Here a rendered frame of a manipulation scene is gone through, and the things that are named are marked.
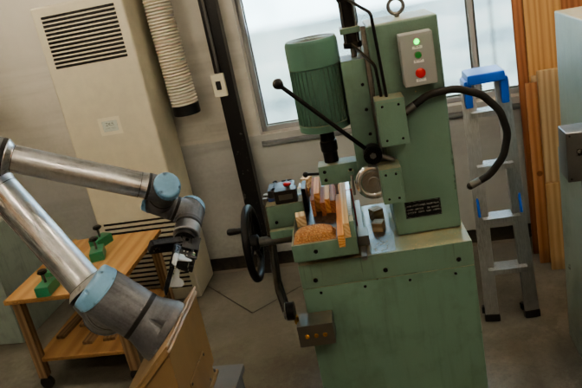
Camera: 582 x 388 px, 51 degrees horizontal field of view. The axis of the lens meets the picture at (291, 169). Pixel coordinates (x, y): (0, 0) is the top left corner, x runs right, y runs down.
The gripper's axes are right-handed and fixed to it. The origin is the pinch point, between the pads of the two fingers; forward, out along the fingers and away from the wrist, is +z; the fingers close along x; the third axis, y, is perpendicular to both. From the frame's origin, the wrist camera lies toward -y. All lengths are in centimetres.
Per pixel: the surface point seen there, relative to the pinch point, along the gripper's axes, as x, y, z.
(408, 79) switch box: -72, 53, -39
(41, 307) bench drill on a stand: 182, -65, -105
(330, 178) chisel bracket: -27, 45, -39
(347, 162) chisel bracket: -34, 48, -41
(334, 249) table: -21, 48, -11
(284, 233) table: -4.7, 35.4, -29.1
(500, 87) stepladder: -47, 117, -108
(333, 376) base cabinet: 27, 66, 2
